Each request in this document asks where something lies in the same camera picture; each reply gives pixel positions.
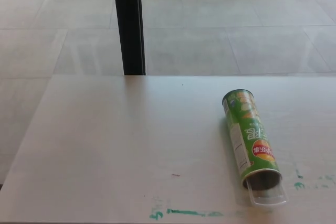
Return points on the green chips can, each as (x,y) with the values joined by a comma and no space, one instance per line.
(242,129)

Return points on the black vertical post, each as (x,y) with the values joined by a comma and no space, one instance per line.
(129,24)

